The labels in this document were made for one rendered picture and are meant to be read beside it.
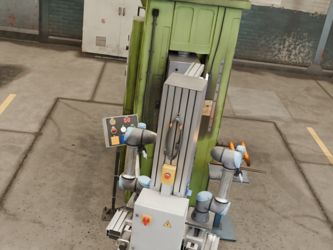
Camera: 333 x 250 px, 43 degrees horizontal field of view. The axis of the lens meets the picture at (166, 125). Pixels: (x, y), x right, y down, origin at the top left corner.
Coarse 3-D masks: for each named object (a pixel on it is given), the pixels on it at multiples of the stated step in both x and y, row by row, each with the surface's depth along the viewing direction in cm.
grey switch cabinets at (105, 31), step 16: (96, 0) 890; (112, 0) 890; (128, 0) 889; (96, 16) 904; (112, 16) 904; (128, 16) 904; (144, 16) 906; (96, 32) 919; (112, 32) 919; (128, 32) 919; (96, 48) 934; (112, 48) 934
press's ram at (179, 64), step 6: (168, 54) 421; (174, 54) 423; (192, 54) 431; (168, 60) 411; (174, 60) 405; (180, 60) 408; (186, 60) 410; (192, 60) 413; (198, 60) 416; (168, 66) 407; (174, 66) 404; (180, 66) 405; (186, 66) 405; (168, 72) 406; (174, 72) 407; (180, 72) 407
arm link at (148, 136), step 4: (144, 132) 331; (148, 132) 332; (152, 132) 336; (144, 136) 330; (148, 136) 331; (152, 136) 334; (156, 136) 340; (144, 140) 331; (148, 140) 332; (152, 140) 334
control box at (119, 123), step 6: (108, 120) 405; (114, 120) 408; (120, 120) 411; (126, 120) 414; (132, 120) 417; (108, 126) 404; (114, 126) 408; (120, 126) 411; (126, 126) 414; (108, 132) 404; (120, 132) 410; (108, 138) 404; (120, 138) 410; (108, 144) 404; (120, 144) 409
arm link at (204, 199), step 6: (204, 192) 341; (210, 192) 341; (198, 198) 337; (204, 198) 334; (210, 198) 335; (198, 204) 338; (204, 204) 336; (210, 204) 334; (198, 210) 340; (204, 210) 339
